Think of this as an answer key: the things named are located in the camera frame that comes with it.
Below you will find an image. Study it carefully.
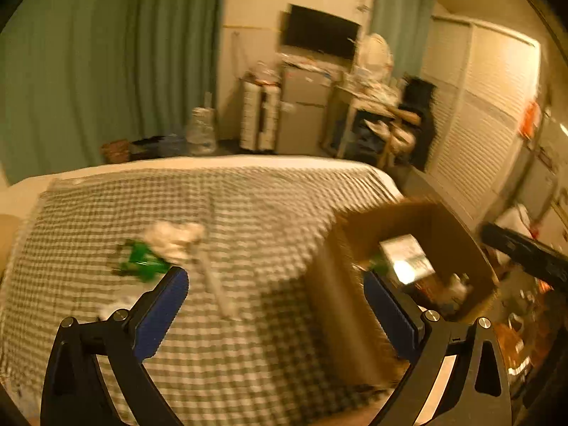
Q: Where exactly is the wide green curtain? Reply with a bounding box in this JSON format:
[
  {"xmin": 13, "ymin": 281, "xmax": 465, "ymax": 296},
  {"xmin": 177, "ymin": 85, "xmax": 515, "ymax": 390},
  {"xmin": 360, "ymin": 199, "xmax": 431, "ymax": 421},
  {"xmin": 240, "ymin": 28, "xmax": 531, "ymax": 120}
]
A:
[{"xmin": 0, "ymin": 0, "xmax": 228, "ymax": 184}]

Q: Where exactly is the white louvred wardrobe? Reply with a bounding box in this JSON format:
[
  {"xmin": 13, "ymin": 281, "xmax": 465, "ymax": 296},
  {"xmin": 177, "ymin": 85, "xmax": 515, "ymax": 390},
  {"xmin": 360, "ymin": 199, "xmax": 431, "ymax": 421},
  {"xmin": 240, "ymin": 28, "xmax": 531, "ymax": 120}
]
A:
[{"xmin": 421, "ymin": 15, "xmax": 543, "ymax": 227}]

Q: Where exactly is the black bag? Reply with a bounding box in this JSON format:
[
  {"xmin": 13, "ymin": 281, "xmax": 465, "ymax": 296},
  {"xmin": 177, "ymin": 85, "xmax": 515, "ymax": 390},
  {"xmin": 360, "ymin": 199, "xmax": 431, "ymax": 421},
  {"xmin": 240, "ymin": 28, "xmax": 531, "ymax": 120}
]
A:
[{"xmin": 399, "ymin": 77, "xmax": 438, "ymax": 171}]

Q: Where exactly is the green white medicine box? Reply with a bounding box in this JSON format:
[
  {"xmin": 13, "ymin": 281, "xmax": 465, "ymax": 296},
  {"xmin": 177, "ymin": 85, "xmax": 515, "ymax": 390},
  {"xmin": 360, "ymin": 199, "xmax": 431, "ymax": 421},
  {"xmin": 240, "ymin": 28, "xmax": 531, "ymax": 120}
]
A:
[{"xmin": 370, "ymin": 235, "xmax": 436, "ymax": 285}]

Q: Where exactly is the narrow green curtain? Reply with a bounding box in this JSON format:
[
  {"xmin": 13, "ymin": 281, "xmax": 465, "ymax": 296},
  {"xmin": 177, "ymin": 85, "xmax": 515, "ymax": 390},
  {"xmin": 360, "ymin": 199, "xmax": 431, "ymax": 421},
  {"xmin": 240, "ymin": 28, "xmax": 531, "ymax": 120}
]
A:
[{"xmin": 370, "ymin": 0, "xmax": 438, "ymax": 85}]

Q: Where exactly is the white bed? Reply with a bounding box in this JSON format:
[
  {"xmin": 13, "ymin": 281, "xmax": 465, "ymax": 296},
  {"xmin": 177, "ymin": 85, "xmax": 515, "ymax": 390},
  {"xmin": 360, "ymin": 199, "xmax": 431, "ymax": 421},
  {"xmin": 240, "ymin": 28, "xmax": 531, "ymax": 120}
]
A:
[{"xmin": 0, "ymin": 154, "xmax": 402, "ymax": 276}]

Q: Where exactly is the white cream tube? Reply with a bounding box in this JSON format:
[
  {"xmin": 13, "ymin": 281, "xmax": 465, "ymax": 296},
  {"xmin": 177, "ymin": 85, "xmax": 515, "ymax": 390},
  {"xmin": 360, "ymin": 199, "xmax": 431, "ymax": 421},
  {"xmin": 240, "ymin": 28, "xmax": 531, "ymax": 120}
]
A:
[{"xmin": 195, "ymin": 248, "xmax": 238, "ymax": 319}]

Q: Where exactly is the white suitcase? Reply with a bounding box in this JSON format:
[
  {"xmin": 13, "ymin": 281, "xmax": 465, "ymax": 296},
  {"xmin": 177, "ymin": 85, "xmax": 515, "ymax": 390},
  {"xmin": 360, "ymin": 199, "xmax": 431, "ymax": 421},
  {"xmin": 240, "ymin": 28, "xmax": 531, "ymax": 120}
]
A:
[{"xmin": 240, "ymin": 81, "xmax": 281, "ymax": 151}]

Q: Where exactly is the white oval mirror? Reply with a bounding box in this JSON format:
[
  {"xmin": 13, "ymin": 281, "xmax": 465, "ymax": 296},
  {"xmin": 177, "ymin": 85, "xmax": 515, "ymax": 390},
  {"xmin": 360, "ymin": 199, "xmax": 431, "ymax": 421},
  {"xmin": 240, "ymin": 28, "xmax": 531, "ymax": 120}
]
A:
[{"xmin": 355, "ymin": 33, "xmax": 394, "ymax": 76}]

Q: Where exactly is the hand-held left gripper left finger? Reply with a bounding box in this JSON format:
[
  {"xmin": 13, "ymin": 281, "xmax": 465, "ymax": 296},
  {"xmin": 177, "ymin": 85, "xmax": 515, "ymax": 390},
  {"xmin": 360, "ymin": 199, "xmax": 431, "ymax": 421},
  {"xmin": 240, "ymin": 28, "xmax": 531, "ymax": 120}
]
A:
[{"xmin": 40, "ymin": 266, "xmax": 189, "ymax": 426}]

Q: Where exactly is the green foil packet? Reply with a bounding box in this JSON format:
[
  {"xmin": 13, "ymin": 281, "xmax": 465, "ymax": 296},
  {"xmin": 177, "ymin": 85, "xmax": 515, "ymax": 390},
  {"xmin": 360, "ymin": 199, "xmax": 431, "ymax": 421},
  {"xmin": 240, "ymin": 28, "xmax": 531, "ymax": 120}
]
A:
[{"xmin": 113, "ymin": 240, "xmax": 171, "ymax": 282}]

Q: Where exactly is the orange hanging cloth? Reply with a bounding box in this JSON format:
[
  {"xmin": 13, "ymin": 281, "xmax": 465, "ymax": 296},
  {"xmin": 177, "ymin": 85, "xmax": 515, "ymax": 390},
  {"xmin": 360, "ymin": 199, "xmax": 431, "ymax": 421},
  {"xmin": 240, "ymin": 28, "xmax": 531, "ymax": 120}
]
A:
[{"xmin": 519, "ymin": 101, "xmax": 541, "ymax": 139}]

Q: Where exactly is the grey small fridge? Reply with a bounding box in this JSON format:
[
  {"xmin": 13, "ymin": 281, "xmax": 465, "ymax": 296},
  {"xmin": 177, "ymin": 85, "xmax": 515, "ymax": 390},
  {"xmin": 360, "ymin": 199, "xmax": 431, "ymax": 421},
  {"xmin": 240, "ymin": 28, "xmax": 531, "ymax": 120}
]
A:
[{"xmin": 279, "ymin": 62, "xmax": 333, "ymax": 156}]

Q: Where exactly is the white dressing table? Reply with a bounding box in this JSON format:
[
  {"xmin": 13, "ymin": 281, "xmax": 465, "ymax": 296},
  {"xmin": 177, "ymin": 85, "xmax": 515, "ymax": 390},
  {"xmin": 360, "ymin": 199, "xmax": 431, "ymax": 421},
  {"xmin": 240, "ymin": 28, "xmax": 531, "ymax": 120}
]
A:
[{"xmin": 324, "ymin": 80, "xmax": 402, "ymax": 157}]

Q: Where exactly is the clear water jug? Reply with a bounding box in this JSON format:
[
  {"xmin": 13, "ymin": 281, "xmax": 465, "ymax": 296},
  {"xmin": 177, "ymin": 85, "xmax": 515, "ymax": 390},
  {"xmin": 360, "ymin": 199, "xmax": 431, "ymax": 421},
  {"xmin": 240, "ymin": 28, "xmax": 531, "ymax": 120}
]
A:
[{"xmin": 186, "ymin": 105, "xmax": 218, "ymax": 157}]

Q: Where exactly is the brown cardboard box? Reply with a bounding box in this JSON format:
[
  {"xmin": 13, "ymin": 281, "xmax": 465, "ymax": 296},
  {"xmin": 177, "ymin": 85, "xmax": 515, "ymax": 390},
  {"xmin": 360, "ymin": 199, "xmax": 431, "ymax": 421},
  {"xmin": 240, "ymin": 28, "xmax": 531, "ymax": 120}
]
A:
[{"xmin": 306, "ymin": 200, "xmax": 500, "ymax": 387}]

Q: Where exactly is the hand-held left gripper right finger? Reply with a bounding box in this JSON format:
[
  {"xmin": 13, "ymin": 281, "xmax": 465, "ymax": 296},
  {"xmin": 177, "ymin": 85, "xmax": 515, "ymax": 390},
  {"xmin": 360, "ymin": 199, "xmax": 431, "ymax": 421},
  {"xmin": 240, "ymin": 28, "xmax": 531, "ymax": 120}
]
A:
[{"xmin": 361, "ymin": 268, "xmax": 513, "ymax": 426}]

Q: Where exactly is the black wall television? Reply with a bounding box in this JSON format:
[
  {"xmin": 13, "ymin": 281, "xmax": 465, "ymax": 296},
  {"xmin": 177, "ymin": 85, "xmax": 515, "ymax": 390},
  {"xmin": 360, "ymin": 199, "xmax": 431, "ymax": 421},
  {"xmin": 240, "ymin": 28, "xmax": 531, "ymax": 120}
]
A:
[{"xmin": 280, "ymin": 4, "xmax": 361, "ymax": 60}]

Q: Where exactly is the brown woven basket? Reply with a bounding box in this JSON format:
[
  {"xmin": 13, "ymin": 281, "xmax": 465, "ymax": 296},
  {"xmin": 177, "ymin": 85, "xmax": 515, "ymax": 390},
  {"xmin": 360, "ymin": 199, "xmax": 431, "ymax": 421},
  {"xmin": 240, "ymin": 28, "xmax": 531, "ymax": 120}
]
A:
[{"xmin": 101, "ymin": 141, "xmax": 132, "ymax": 163}]

